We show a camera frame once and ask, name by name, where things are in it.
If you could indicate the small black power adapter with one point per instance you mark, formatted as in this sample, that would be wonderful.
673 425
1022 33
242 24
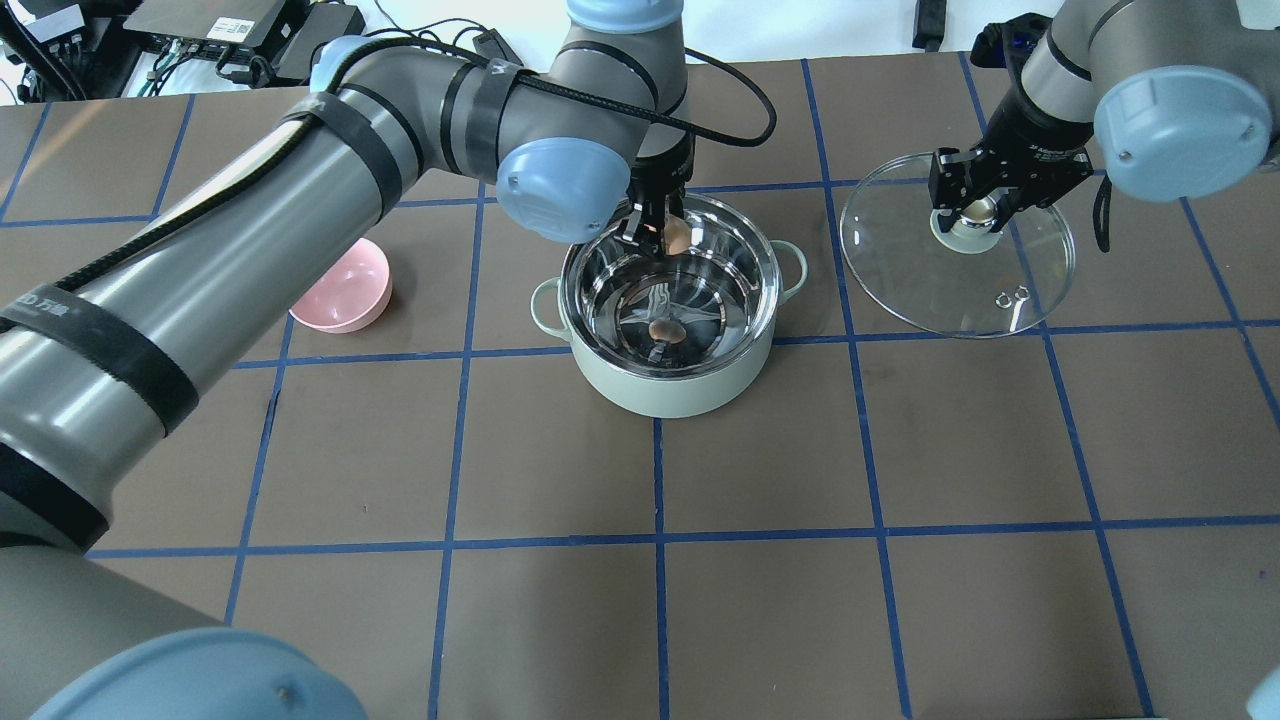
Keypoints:
929 25

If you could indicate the brown egg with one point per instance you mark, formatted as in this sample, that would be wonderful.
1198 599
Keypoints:
677 236

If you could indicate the glass pot lid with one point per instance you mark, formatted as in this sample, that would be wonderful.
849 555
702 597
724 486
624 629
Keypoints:
976 280

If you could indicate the brown gridded table mat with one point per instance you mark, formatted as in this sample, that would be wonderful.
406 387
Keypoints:
1075 522

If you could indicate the black power adapter brick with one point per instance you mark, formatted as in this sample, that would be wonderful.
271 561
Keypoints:
260 27

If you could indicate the pink plastic bowl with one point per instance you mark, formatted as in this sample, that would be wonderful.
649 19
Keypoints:
351 295

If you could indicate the pale green steel pot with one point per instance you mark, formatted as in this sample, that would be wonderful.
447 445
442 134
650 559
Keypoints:
675 336

